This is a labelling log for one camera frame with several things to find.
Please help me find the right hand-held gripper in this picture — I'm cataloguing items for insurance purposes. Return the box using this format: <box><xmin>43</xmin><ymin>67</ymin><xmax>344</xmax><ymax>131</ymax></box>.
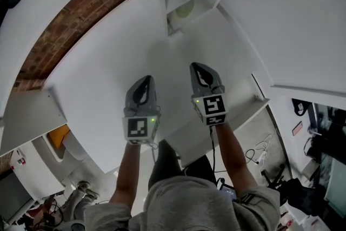
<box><xmin>189</xmin><ymin>62</ymin><xmax>228</xmax><ymax>127</ymax></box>

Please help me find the person's grey sweatshirt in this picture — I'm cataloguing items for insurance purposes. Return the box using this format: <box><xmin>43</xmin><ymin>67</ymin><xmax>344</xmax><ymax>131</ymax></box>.
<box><xmin>83</xmin><ymin>175</ymin><xmax>282</xmax><ymax>231</ymax></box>

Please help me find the black office chair base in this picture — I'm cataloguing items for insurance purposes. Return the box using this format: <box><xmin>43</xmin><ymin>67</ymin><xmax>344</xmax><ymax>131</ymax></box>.
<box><xmin>261</xmin><ymin>163</ymin><xmax>288</xmax><ymax>188</ymax></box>

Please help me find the white power strip with cables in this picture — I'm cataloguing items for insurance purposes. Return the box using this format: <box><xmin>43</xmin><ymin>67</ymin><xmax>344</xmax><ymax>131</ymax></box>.
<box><xmin>244</xmin><ymin>133</ymin><xmax>274</xmax><ymax>171</ymax></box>

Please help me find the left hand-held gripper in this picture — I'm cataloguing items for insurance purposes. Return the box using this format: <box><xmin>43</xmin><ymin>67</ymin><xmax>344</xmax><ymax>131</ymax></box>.
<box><xmin>122</xmin><ymin>75</ymin><xmax>162</xmax><ymax>146</ymax></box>

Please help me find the black bag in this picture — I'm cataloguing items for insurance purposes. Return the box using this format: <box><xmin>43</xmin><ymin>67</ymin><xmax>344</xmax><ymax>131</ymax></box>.
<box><xmin>285</xmin><ymin>177</ymin><xmax>327</xmax><ymax>216</ymax></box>

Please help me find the orange box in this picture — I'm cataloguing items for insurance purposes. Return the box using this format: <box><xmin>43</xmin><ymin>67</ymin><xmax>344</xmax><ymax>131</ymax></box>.
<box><xmin>46</xmin><ymin>124</ymin><xmax>71</xmax><ymax>150</ymax></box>

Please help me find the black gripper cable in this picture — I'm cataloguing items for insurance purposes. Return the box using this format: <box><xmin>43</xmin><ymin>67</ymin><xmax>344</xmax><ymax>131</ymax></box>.
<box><xmin>209</xmin><ymin>126</ymin><xmax>218</xmax><ymax>174</ymax></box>

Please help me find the black device with screen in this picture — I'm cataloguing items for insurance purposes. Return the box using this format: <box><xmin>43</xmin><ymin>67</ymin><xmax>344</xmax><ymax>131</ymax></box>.
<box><xmin>217</xmin><ymin>177</ymin><xmax>239</xmax><ymax>203</ymax></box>

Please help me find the small light green item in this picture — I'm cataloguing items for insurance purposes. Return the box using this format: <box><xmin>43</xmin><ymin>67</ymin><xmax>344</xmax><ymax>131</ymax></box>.
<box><xmin>175</xmin><ymin>0</ymin><xmax>196</xmax><ymax>19</ymax></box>

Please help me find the person's left forearm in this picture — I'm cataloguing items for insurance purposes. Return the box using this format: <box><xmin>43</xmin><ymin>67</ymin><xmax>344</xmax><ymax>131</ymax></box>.
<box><xmin>110</xmin><ymin>140</ymin><xmax>142</xmax><ymax>209</ymax></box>

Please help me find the small black pouch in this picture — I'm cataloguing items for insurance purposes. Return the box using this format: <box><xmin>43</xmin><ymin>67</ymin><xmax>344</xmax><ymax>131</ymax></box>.
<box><xmin>291</xmin><ymin>98</ymin><xmax>312</xmax><ymax>117</ymax></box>

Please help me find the white side cabinet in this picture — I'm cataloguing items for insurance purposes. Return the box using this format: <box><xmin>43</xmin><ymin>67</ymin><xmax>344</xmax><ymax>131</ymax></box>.
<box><xmin>0</xmin><ymin>85</ymin><xmax>69</xmax><ymax>157</ymax></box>

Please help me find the person's right forearm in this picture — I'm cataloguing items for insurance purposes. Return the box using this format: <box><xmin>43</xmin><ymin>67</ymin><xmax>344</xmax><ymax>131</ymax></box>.
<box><xmin>212</xmin><ymin>121</ymin><xmax>258</xmax><ymax>198</ymax></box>

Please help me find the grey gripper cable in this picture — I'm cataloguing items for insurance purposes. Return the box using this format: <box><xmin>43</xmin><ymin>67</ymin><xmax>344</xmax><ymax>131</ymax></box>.
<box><xmin>147</xmin><ymin>142</ymin><xmax>159</xmax><ymax>163</ymax></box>

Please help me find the red phone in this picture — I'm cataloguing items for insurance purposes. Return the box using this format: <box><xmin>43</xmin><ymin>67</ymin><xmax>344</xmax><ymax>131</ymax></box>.
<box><xmin>291</xmin><ymin>121</ymin><xmax>304</xmax><ymax>137</ymax></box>

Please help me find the white desk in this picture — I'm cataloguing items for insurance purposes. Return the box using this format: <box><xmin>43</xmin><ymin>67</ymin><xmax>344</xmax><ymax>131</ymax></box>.
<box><xmin>40</xmin><ymin>0</ymin><xmax>271</xmax><ymax>174</ymax></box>

